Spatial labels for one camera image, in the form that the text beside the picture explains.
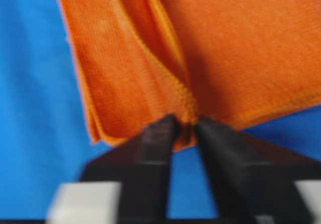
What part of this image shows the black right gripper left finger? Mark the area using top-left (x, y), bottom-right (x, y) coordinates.
top-left (46, 113), bottom-right (178, 224)

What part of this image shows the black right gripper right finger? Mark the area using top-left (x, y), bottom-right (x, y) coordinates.
top-left (195, 117), bottom-right (320, 223)

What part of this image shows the orange towel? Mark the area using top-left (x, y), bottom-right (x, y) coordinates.
top-left (58, 0), bottom-right (320, 150)

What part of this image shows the blue table cloth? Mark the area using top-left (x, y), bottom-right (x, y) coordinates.
top-left (1, 0), bottom-right (320, 220)

